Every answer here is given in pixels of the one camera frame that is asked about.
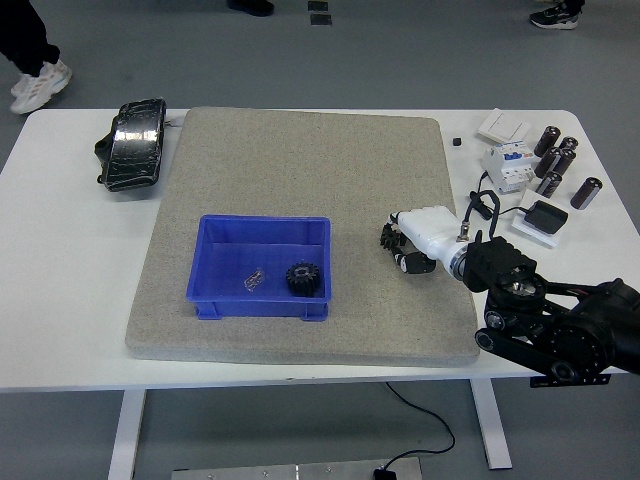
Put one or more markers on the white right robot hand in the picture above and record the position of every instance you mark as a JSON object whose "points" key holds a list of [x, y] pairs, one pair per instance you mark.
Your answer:
{"points": [[430, 232]]}

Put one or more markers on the small black gear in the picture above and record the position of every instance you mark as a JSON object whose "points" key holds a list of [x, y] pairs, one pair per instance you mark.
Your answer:
{"points": [[386, 240]]}

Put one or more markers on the large black gear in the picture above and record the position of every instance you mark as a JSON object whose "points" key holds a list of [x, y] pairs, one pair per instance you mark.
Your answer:
{"points": [[302, 280]]}

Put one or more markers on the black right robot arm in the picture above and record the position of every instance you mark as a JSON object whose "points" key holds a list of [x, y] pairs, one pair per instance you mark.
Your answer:
{"points": [[500, 260]]}

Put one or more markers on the flat white box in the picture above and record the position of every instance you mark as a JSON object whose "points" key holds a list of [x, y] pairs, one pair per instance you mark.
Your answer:
{"points": [[530, 235]]}

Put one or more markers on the blue plastic box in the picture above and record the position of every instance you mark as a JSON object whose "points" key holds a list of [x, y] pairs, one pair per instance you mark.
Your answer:
{"points": [[250, 306]]}

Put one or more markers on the small black cube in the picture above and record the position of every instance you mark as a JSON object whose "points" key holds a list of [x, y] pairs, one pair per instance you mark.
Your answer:
{"points": [[457, 141]]}

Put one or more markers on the white circuit breaker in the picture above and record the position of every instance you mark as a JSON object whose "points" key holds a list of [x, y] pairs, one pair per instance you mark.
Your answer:
{"points": [[507, 167]]}

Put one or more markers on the black power adapter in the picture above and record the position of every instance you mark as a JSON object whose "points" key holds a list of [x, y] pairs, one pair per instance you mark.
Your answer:
{"points": [[546, 217]]}

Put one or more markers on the dark cylindrical capacitor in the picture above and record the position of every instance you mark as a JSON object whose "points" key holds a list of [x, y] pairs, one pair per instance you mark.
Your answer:
{"points": [[547, 142], [569, 142], [586, 193], [549, 184], [565, 160], [546, 162]]}

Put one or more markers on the grey-brown mat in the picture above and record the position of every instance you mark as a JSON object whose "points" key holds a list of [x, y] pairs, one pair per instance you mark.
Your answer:
{"points": [[300, 165]]}

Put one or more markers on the white table leg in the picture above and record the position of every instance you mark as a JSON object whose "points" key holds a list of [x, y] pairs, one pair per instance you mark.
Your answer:
{"points": [[492, 430], [125, 435]]}

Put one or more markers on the black floor socket cover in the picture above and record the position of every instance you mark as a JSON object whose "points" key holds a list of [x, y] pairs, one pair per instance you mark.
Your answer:
{"points": [[321, 19], [318, 5]]}

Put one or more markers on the black floor plug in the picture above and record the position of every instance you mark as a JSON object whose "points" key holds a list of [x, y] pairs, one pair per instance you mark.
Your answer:
{"points": [[383, 474]]}

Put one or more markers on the person with black sneakers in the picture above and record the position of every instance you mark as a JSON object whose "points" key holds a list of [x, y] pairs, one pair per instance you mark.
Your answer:
{"points": [[555, 17]]}

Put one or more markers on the metal floor plate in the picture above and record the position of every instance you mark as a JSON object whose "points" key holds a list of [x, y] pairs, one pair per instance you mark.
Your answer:
{"points": [[280, 472]]}

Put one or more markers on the person with black shoes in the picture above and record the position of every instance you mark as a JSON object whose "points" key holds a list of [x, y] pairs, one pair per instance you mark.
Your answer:
{"points": [[250, 6]]}

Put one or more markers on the black wrapped device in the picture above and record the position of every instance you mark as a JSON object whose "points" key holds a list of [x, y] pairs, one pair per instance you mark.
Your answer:
{"points": [[132, 150]]}

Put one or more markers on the person with white shoes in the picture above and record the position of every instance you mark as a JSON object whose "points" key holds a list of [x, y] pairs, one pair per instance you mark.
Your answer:
{"points": [[22, 47]]}

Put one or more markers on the white wall switch plate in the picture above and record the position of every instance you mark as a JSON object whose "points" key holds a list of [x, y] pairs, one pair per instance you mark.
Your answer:
{"points": [[504, 125]]}

